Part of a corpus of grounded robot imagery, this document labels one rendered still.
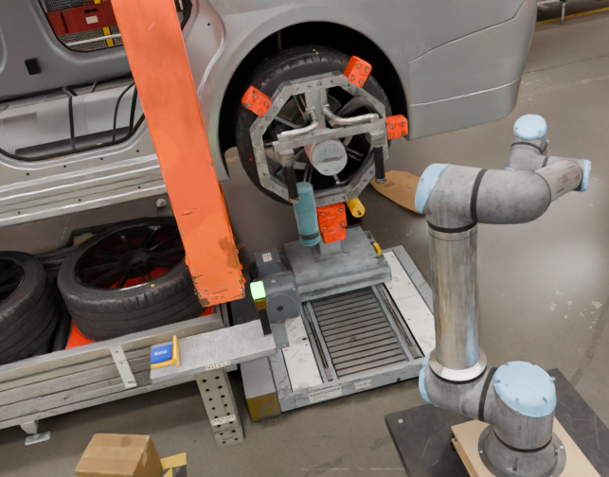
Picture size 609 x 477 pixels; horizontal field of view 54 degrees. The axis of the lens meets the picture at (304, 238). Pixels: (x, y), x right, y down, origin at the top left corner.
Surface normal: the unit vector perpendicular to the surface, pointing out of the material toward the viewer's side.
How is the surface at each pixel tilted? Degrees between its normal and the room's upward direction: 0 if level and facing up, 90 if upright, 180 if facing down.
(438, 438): 0
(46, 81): 87
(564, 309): 0
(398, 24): 90
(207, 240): 90
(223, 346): 0
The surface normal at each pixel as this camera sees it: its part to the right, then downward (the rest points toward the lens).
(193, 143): 0.20, 0.50
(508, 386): -0.07, -0.82
